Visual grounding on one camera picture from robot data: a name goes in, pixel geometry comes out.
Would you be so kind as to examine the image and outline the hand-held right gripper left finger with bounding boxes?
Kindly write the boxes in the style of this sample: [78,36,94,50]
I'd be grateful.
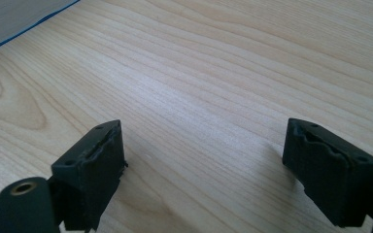
[51,119,129,233]

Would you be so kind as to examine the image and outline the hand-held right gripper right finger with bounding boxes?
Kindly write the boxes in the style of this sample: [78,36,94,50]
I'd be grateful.
[282,117,373,228]

